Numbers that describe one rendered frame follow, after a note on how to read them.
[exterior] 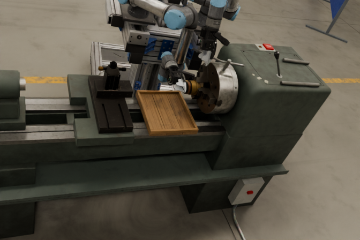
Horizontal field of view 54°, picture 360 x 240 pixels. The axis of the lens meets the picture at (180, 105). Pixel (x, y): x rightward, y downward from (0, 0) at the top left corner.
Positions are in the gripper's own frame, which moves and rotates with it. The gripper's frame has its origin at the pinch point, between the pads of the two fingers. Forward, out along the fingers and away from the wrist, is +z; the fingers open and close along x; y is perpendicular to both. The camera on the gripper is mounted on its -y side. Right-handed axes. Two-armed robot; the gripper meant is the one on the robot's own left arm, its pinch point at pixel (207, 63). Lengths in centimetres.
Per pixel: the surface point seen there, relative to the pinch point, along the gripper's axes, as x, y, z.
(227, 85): 0.4, -16.2, 12.3
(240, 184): -5, -53, 92
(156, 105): -23.7, 15.1, 38.0
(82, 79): -41, 58, 29
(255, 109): 8.6, -33.9, 23.7
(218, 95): 2.0, -10.8, 17.7
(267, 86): 10.0, -35.8, 8.2
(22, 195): -1, 91, 79
